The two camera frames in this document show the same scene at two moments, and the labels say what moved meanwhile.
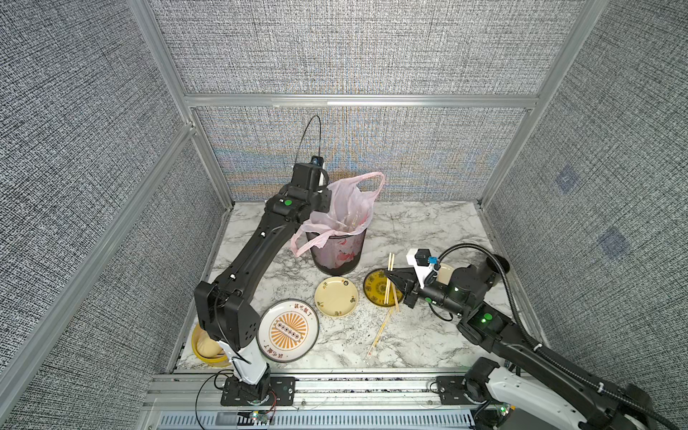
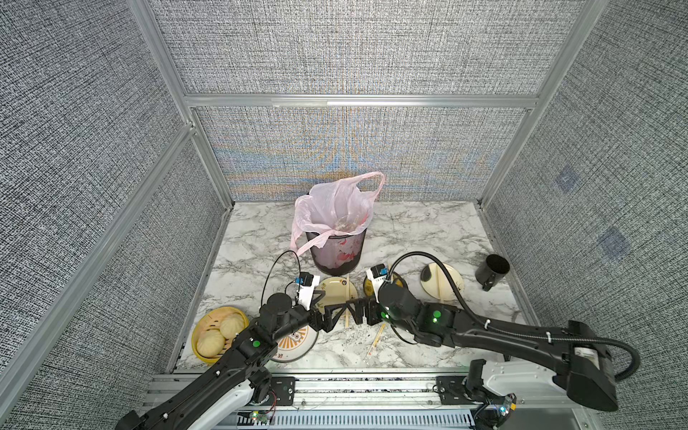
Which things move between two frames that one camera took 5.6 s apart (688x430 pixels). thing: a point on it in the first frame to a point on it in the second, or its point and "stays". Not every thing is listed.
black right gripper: x=412 y=283 to x=373 y=305
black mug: x=503 y=262 stays
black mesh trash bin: x=339 y=255 stays
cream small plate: x=336 y=296 stays
